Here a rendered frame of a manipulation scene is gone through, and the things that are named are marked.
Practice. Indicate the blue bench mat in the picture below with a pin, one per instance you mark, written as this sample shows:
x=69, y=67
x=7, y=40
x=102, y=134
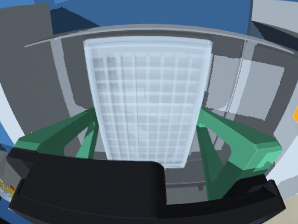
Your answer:
x=71, y=15

